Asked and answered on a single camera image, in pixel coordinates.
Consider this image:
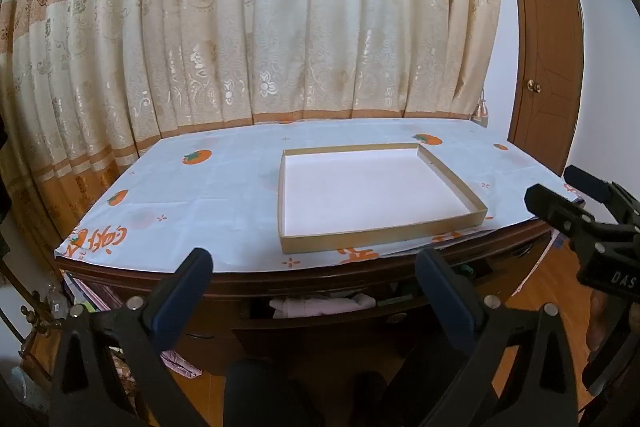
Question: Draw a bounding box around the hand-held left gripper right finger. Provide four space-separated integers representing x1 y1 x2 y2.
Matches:
415 248 593 427

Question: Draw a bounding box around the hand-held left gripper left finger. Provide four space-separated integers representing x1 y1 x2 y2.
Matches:
47 248 215 427

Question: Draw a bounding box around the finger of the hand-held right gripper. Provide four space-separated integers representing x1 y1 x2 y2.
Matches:
525 184 621 253
564 165 640 228

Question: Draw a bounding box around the pale pink underwear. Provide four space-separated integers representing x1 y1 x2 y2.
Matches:
300 294 377 319

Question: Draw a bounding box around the shallow cardboard tray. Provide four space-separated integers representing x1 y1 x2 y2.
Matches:
277 143 488 254

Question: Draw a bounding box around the person's right hand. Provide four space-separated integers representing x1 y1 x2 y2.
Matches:
586 292 611 358

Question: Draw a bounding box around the pink striped cloth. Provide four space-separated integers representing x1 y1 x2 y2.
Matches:
160 349 203 378

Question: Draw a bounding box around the dark wooden desk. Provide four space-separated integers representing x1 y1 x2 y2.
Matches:
55 217 556 427

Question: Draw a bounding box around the stack of colourful papers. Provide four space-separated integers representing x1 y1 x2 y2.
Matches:
62 272 122 314

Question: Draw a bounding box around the white orange-printed tablecloth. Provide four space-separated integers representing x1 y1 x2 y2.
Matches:
54 117 586 275

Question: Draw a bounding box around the curtain tassel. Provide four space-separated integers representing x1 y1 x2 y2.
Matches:
472 89 490 128

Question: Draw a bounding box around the brown wooden door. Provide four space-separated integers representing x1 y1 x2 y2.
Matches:
502 0 586 178

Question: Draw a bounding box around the cream floral curtain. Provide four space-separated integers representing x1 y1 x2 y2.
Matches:
0 0 503 258

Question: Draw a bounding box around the brass bed frame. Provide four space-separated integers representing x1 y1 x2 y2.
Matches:
0 257 66 388

